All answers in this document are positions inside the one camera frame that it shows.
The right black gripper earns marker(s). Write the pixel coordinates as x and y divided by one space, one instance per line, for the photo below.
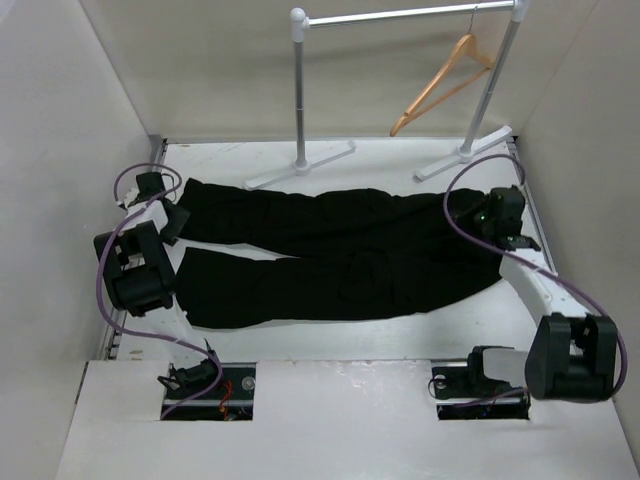
484 207

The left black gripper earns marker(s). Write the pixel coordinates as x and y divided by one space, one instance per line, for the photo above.
171 234

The black trousers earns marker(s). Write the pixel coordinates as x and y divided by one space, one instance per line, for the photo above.
352 255

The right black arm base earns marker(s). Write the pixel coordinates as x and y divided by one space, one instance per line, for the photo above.
461 394

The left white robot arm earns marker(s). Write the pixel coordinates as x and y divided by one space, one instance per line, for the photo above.
136 274

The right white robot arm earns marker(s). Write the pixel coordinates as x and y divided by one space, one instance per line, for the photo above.
572 356

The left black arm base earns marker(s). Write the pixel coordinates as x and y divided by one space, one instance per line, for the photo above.
231 400

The right metal table rail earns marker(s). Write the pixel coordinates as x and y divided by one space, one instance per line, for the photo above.
533 223

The metal table rail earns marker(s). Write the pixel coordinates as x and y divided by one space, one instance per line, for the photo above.
533 223
116 318

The left metal table rail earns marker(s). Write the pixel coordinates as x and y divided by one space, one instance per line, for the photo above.
116 318

